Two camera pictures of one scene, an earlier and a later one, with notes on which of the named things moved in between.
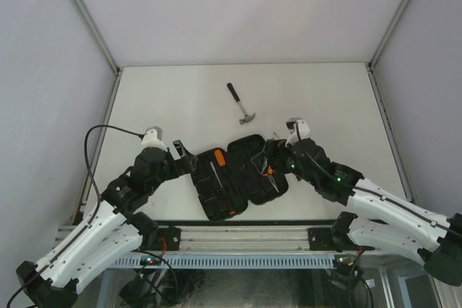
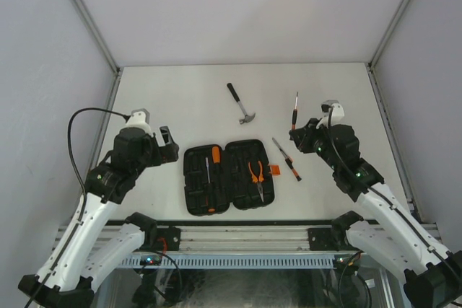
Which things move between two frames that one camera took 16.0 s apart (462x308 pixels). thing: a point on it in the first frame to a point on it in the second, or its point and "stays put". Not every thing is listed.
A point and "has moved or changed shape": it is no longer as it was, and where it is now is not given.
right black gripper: [273, 151] to [299, 135]
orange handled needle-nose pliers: [267, 170] to [260, 179]
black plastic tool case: [227, 180] has moved or changed shape
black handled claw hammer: [247, 118] stays put
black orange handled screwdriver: [225, 196] to [210, 192]
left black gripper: [185, 158] to [167, 153]
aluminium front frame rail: [232, 240] stays put
